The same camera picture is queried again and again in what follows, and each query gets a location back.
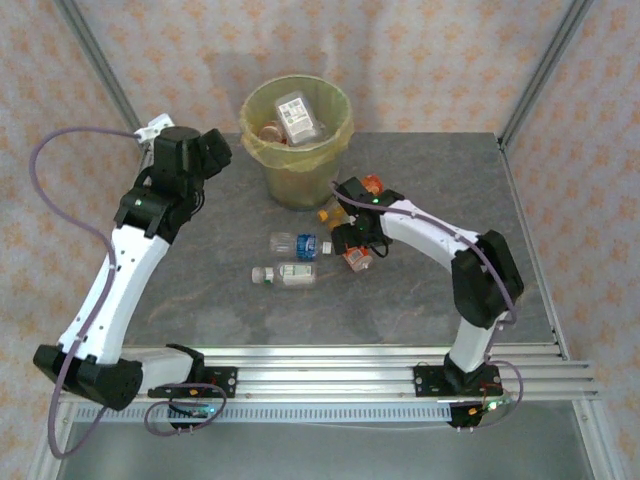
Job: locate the white bottle orange barcode label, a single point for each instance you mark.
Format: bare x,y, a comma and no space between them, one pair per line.
357,259

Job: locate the amber bottle orange label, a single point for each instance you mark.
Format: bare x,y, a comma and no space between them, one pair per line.
330,212

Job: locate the clear bottle orange soda label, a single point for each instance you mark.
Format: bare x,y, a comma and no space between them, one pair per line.
272,132

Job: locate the large square clear bottle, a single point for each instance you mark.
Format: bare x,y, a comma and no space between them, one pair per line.
297,117

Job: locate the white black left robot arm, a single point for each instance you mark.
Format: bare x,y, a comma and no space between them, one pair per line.
115,290

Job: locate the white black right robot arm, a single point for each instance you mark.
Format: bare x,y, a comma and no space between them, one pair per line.
430,227

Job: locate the yellow bin liner bag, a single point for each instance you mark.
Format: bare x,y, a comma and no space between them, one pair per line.
255,150

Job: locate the green plastic bin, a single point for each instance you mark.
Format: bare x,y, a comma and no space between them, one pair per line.
300,192

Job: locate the clear bottle blue label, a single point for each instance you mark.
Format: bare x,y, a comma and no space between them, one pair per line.
306,246

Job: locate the clear bottle green white label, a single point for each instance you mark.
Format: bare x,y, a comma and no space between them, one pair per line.
295,274

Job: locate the small controller circuit board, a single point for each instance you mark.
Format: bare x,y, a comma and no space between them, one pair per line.
480,410
192,412

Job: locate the grey metal shelf panel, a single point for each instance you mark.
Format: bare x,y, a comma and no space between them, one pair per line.
320,452

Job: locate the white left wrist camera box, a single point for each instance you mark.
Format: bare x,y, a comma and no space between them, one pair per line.
157,125

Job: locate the aluminium frame post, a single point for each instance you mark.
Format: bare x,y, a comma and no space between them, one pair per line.
545,65
100,65

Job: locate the aluminium mounting rail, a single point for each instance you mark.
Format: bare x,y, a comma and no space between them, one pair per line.
320,372

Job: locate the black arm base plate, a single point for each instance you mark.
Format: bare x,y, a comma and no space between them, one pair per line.
427,380
225,382

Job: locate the aluminium lower frame bar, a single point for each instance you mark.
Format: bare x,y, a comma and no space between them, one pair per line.
597,440
42,450

